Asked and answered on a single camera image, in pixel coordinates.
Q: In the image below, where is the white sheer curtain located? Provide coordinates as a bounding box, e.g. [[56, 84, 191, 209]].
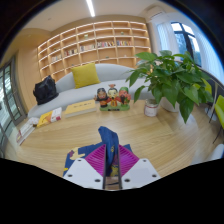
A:
[[156, 21, 178, 56]]

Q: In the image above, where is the dark-framed window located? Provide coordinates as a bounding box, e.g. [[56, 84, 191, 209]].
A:
[[170, 21, 203, 68]]

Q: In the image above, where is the yellow and pink book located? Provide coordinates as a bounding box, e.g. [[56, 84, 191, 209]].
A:
[[36, 106, 63, 129]]

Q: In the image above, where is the yellow cushion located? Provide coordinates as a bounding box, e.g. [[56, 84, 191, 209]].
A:
[[70, 62, 101, 89]]

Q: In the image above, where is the grey curved sofa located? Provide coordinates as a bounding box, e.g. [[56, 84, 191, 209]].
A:
[[27, 63, 156, 118]]

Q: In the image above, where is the wooden wall shelf unit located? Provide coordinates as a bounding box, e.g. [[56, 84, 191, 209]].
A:
[[37, 20, 153, 83]]

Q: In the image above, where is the black bag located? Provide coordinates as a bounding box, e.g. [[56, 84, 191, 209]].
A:
[[32, 75, 60, 106]]

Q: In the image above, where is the small white crumpled object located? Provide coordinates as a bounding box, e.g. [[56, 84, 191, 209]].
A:
[[28, 116, 41, 126]]

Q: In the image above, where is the blue patterned towel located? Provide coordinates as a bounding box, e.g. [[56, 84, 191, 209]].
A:
[[62, 125, 134, 188]]

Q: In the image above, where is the glass door with grey frame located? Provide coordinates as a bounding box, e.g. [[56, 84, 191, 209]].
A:
[[0, 56, 28, 158]]

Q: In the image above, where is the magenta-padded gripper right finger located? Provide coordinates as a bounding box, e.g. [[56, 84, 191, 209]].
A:
[[116, 143, 162, 190]]

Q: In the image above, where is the white air conditioner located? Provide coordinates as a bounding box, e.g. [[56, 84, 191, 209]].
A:
[[146, 4, 168, 19]]

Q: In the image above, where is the colourful figurine trio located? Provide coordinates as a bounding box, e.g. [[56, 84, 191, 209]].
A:
[[94, 83, 132, 112]]

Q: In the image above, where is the long ceiling light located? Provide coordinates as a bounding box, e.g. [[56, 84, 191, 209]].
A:
[[85, 0, 96, 18]]

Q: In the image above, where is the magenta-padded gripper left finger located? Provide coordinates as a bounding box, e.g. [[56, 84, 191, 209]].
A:
[[63, 143, 109, 190]]

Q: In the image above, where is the flat yellow book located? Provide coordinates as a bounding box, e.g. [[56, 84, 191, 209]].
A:
[[63, 99, 98, 118]]

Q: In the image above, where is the green potted plant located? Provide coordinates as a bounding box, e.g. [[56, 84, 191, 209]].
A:
[[125, 49, 214, 124]]

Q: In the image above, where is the lime green chair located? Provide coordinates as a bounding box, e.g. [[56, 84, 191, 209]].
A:
[[213, 94, 224, 141], [199, 78, 214, 98]]

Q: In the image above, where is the small white jar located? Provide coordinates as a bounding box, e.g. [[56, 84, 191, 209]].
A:
[[143, 98, 160, 118]]

